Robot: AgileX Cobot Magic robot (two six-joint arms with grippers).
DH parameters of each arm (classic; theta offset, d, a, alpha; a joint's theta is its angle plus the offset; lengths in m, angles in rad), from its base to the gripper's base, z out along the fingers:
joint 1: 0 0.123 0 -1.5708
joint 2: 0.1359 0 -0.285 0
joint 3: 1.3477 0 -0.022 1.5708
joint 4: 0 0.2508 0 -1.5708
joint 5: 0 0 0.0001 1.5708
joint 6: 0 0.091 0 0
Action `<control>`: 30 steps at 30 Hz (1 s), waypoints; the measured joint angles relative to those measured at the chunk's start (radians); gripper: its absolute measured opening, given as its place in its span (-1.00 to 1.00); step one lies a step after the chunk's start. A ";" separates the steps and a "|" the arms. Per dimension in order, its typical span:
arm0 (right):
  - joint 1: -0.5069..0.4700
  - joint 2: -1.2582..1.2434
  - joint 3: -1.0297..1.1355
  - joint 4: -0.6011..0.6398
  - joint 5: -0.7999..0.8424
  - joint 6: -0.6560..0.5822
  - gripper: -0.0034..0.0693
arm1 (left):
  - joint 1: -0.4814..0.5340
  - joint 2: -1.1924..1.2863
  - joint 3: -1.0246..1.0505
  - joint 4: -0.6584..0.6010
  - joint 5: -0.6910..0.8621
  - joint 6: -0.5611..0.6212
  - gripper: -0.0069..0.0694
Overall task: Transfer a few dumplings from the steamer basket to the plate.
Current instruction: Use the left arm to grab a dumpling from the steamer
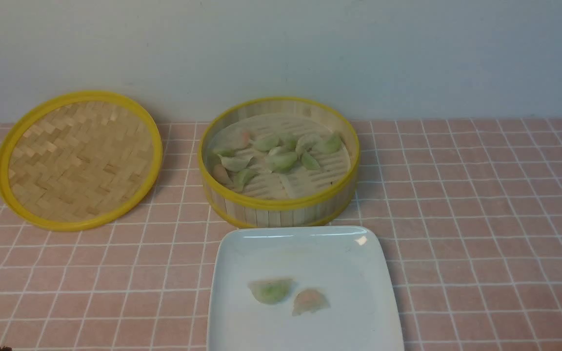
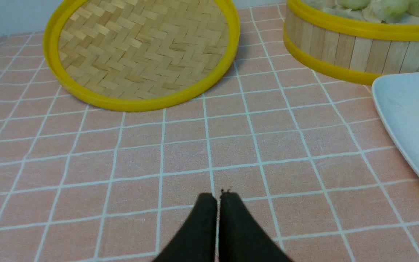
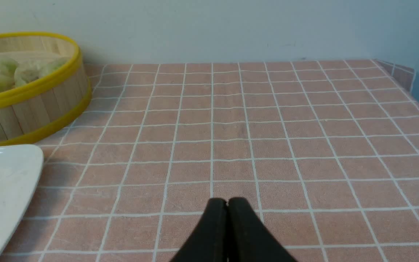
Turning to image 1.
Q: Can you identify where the green dumpling steamer thin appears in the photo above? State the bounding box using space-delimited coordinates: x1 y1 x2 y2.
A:
300 152 321 170

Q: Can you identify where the green dumpling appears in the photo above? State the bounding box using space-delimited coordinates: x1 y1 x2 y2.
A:
247 278 294 305

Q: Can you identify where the pink dumpling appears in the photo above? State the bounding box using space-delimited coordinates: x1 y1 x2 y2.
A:
292 288 330 317

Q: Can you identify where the white square plate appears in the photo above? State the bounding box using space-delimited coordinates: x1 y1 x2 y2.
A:
206 225 404 351

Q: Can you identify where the yellow-rimmed bamboo steamer basket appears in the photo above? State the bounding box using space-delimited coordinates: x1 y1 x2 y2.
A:
197 97 361 228

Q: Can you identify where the pale dumpling steamer upper right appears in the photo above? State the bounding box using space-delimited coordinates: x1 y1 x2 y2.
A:
295 133 322 155

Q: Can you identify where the pale green dumpling steamer left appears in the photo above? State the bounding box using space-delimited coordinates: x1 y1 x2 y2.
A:
220 156 253 173

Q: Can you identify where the pink dumpling steamer top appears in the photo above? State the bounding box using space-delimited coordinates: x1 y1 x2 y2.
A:
231 129 251 150

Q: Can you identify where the pink dumpling steamer left edge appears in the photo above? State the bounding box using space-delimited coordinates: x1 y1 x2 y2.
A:
210 163 233 186

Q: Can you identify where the yellow-rimmed bamboo steamer lid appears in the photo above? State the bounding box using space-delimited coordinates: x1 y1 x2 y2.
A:
0 91 163 232

